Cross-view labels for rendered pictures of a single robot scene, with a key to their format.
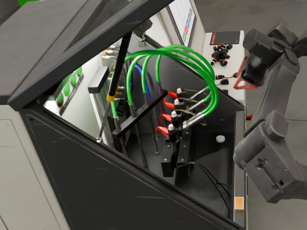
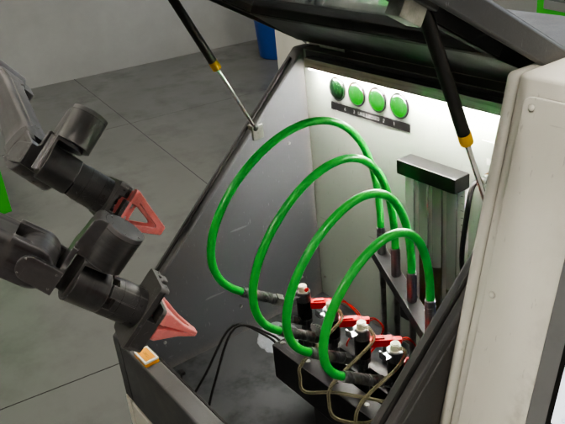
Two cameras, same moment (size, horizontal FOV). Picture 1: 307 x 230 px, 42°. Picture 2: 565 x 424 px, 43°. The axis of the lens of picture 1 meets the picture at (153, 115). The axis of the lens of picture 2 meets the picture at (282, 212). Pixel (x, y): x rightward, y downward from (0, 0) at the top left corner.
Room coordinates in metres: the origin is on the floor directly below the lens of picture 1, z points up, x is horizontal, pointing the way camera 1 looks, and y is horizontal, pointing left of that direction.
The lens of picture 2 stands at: (1.84, -0.93, 1.82)
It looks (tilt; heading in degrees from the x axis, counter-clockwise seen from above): 26 degrees down; 129
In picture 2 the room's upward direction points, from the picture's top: 6 degrees counter-clockwise
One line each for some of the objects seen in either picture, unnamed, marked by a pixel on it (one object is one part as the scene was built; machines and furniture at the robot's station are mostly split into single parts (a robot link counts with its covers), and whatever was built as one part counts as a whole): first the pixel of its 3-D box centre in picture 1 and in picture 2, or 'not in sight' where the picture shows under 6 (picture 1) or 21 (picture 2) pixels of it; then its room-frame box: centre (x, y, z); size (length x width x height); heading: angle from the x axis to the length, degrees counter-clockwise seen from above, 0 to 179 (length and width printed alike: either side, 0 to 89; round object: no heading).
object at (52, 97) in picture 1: (80, 52); (401, 83); (1.23, 0.20, 1.43); 0.54 x 0.03 x 0.02; 163
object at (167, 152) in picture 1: (181, 147); (351, 405); (1.27, -0.09, 0.91); 0.34 x 0.10 x 0.15; 163
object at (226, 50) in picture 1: (221, 52); not in sight; (1.82, -0.40, 1.01); 0.23 x 0.11 x 0.06; 163
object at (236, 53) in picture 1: (222, 63); not in sight; (1.78, -0.40, 0.97); 0.70 x 0.22 x 0.03; 163
